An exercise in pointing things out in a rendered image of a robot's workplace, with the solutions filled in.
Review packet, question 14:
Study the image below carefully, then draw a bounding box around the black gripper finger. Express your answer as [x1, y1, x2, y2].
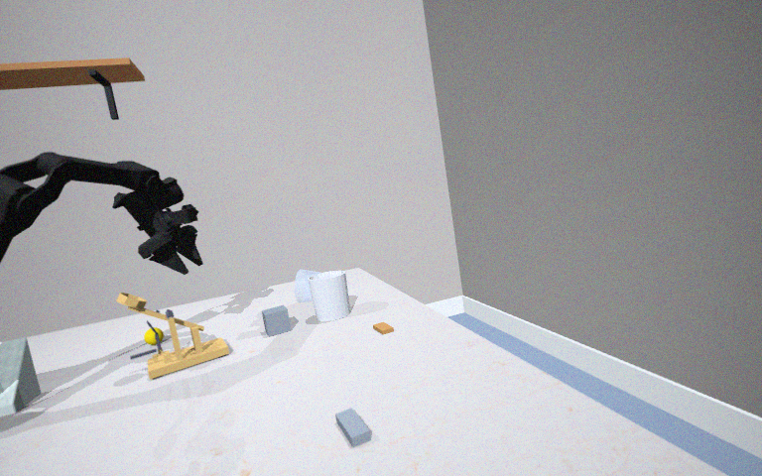
[177, 234, 203, 266]
[148, 241, 189, 275]

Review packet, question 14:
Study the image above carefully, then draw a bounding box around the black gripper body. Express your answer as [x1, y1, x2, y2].
[137, 208, 198, 259]

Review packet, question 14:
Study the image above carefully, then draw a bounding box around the small orange block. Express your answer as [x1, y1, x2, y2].
[373, 322, 394, 334]

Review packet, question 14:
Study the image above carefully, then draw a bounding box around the white cylindrical cup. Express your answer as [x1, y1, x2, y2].
[308, 271, 350, 321]

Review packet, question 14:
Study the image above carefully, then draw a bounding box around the yellow ball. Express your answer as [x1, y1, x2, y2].
[144, 327, 163, 345]

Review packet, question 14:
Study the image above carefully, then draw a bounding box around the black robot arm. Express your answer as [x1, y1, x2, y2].
[0, 153, 198, 262]

